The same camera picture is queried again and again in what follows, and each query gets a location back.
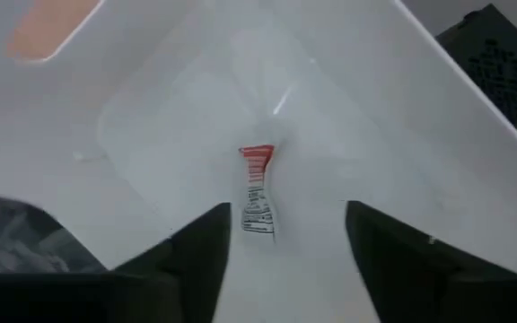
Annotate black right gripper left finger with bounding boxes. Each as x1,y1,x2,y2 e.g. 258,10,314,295
0,202,232,323

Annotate red white ointment packet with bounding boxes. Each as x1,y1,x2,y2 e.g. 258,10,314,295
238,144,277,243

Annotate white plastic bin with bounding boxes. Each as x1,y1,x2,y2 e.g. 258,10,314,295
0,0,517,323

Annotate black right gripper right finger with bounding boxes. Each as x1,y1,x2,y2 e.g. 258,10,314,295
346,200,517,323

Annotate black perforated metal box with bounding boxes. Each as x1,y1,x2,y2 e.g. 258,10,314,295
435,3,517,159

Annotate dark translucent plastic bin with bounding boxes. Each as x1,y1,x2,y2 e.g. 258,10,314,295
0,193,108,275

